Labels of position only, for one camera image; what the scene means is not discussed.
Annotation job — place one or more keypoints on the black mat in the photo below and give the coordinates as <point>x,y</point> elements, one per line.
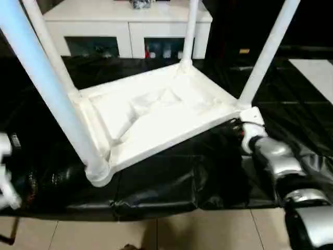
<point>169,187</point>

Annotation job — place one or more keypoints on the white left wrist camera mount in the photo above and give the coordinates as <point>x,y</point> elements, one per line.
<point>7,177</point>

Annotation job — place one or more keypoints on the dark crumpled plastic bag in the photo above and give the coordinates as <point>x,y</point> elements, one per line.
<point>141,4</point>

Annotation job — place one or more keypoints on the small yellow tag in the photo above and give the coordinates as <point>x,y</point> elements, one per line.
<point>244,50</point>

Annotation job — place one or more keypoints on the black folding table frame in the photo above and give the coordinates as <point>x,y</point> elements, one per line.
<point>10,234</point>

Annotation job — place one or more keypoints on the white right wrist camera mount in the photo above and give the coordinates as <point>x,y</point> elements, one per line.
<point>253,117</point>

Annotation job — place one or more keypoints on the white cabinet with glass doors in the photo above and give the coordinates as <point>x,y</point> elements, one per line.
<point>117,23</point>

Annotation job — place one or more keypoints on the white plastic table leg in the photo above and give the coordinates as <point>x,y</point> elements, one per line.
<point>190,34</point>
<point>52,47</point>
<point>268,52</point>
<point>46,78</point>

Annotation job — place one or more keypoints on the black metal bar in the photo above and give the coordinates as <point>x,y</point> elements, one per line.
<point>307,48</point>

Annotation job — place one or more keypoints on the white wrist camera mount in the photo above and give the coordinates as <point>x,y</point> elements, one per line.
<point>7,177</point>
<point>253,117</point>

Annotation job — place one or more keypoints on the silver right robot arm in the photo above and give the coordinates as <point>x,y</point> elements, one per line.
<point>283,161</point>

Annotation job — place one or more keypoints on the white plastic table top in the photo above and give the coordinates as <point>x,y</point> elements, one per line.
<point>161,109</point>

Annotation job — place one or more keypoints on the white flat panel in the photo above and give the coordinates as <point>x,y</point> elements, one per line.
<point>314,75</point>

